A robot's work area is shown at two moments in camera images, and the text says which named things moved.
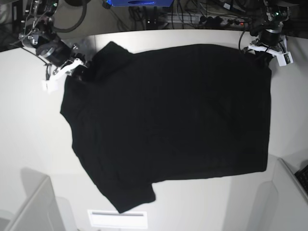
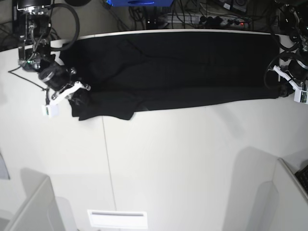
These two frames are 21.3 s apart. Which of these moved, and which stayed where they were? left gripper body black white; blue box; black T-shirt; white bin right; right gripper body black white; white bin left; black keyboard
Moved: left gripper body black white; right gripper body black white; black T-shirt
Stayed: white bin left; white bin right; blue box; black keyboard
